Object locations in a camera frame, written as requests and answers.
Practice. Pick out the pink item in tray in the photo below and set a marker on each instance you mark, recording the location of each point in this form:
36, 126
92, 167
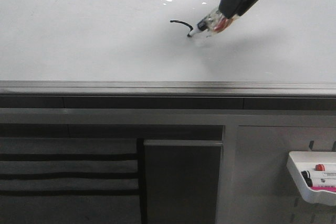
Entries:
330, 189

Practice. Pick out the white marker tray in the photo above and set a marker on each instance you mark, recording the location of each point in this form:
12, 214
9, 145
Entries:
299, 161

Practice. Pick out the white black-tipped whiteboard marker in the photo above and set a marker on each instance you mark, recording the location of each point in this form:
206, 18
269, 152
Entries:
214, 22

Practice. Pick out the white whiteboard with frame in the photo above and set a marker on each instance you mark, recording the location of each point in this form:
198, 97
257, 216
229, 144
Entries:
277, 48

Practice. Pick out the grey black-striped fabric panel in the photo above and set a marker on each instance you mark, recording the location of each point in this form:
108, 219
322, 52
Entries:
78, 180

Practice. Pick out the red-capped marker in tray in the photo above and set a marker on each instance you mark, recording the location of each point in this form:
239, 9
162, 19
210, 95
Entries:
326, 167

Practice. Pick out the dark grey rectangular panel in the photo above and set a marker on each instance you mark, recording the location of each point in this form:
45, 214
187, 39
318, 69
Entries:
182, 180

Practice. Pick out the black-capped marker in tray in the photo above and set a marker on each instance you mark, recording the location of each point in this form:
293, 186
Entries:
319, 179

